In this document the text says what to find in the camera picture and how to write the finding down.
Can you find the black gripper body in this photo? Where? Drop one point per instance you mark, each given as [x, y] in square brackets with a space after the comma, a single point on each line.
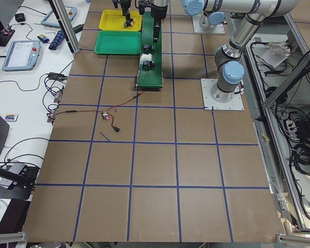
[125, 11]
[158, 13]

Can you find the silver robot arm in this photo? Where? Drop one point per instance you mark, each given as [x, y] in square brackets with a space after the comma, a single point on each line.
[231, 72]
[125, 5]

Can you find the yellow plastic tray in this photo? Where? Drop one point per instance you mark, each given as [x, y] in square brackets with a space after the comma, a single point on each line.
[113, 20]

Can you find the green plastic tray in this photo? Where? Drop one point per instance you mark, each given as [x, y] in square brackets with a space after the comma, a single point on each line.
[118, 43]

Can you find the black power brick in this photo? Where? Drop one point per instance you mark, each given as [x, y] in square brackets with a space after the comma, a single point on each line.
[78, 28]

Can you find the green conveyor belt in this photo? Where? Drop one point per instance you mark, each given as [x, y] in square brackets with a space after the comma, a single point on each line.
[153, 78]

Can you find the folded blue plaid umbrella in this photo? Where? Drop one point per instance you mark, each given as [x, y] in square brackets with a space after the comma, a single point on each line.
[58, 39]

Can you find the small green controller board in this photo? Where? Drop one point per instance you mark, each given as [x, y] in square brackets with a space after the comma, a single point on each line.
[105, 115]

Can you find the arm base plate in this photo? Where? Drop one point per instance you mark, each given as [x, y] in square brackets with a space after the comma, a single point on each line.
[203, 25]
[214, 99]

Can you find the aluminium frame post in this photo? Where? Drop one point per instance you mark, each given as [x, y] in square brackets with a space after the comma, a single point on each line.
[65, 24]

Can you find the black inline switch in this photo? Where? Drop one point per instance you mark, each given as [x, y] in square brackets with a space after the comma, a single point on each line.
[116, 129]

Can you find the black camera stand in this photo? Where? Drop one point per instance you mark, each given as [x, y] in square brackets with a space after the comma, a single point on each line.
[18, 181]

